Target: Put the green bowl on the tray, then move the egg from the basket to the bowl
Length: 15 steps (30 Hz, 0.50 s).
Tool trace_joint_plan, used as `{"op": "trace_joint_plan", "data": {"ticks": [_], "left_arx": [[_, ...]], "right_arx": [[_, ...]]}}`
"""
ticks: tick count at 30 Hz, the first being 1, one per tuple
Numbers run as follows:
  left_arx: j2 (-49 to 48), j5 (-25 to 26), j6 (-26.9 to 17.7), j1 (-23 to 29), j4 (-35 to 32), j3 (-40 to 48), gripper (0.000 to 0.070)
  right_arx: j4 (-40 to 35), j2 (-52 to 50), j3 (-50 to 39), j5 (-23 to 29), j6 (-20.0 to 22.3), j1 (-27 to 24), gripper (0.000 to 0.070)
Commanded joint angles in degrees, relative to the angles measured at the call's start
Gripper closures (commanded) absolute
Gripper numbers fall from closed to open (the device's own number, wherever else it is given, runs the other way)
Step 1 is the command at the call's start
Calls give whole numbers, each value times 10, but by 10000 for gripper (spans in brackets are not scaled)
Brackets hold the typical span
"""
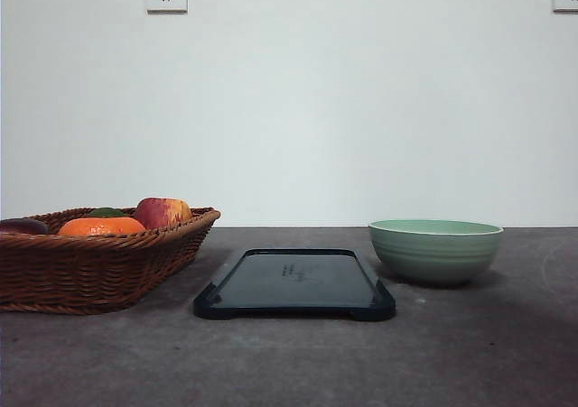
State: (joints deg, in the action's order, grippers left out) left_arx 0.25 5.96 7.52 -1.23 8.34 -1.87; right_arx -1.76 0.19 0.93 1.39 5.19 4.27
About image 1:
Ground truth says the brown wicker basket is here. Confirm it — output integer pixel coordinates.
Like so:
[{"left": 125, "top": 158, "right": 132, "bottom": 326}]
[{"left": 0, "top": 207, "right": 221, "bottom": 315}]

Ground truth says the dark green fruit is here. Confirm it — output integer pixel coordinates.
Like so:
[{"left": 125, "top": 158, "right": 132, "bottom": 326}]
[{"left": 86, "top": 207, "right": 130, "bottom": 217}]

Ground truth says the dark purple fruit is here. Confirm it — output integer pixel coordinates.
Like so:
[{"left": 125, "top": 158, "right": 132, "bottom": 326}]
[{"left": 0, "top": 218, "right": 48, "bottom": 235}]

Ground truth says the orange tangerine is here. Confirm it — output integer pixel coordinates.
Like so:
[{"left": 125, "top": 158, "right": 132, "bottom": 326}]
[{"left": 58, "top": 217, "right": 146, "bottom": 236}]

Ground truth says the red yellow apple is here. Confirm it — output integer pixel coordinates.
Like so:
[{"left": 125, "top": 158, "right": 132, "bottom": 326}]
[{"left": 134, "top": 197, "right": 192, "bottom": 229}]

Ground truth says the light green ribbed bowl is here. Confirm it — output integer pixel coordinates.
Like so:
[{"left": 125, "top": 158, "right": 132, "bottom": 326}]
[{"left": 368, "top": 219, "right": 504, "bottom": 282}]

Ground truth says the dark blue rectangular tray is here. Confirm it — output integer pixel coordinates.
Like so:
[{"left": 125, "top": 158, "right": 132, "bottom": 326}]
[{"left": 193, "top": 249, "right": 396, "bottom": 321}]

